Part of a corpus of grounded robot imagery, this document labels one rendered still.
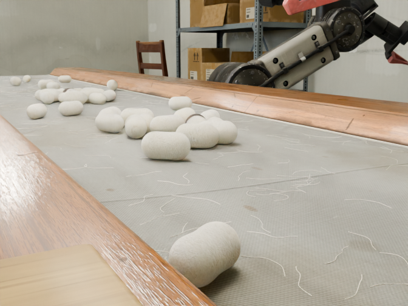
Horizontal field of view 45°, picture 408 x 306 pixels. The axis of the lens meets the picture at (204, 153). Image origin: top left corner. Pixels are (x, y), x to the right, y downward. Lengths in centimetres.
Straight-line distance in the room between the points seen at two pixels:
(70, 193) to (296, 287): 10
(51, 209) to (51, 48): 516
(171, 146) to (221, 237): 19
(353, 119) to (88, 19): 502
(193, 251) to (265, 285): 3
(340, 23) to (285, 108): 69
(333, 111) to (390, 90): 243
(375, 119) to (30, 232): 39
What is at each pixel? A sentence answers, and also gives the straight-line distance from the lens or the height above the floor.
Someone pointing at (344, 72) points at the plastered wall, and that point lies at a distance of 320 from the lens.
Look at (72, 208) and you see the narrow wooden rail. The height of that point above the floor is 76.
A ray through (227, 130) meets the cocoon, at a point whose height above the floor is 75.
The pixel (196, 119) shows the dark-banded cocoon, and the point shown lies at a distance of 47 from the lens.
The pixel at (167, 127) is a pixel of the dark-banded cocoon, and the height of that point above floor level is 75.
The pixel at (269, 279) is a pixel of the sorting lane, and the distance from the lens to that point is 19.
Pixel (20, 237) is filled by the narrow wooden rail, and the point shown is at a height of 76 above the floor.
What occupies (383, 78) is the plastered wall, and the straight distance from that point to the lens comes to 301.
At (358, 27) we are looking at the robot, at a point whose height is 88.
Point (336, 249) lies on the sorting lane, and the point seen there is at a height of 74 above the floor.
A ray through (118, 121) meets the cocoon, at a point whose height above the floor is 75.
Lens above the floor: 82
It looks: 12 degrees down
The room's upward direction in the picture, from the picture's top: straight up
